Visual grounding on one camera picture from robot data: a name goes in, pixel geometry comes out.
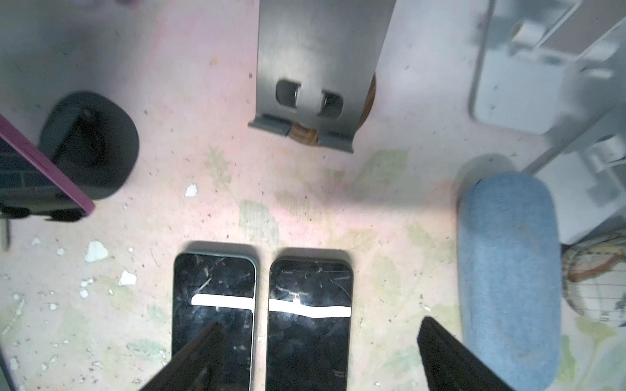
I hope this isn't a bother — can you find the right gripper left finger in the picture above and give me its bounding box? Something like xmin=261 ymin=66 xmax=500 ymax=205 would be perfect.
xmin=142 ymin=322 xmax=228 ymax=391

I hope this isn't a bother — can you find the white phone stand front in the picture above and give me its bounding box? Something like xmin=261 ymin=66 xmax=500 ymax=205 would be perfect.
xmin=524 ymin=104 xmax=625 ymax=244

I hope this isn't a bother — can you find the black stand under pink phone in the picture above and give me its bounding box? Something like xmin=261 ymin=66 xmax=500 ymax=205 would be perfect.
xmin=38 ymin=91 xmax=140 ymax=200

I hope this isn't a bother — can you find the pink-edged black phone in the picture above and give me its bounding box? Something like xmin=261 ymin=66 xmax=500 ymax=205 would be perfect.
xmin=1 ymin=117 xmax=96 ymax=223

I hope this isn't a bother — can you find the blue glasses case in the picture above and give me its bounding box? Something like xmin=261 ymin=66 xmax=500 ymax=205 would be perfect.
xmin=457 ymin=173 xmax=562 ymax=390

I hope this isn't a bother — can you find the black round phone stand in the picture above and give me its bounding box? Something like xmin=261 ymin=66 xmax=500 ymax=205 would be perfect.
xmin=250 ymin=1 xmax=395 ymax=153

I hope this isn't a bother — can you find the green-edged black phone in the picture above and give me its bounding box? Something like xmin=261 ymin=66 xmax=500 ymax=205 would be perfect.
xmin=171 ymin=253 xmax=257 ymax=390

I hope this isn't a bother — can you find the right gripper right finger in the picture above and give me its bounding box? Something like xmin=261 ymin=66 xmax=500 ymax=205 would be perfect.
xmin=417 ymin=316 xmax=512 ymax=391

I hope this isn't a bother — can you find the white phone stand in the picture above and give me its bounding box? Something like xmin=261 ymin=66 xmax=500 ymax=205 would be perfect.
xmin=524 ymin=104 xmax=625 ymax=244
xmin=470 ymin=1 xmax=625 ymax=135

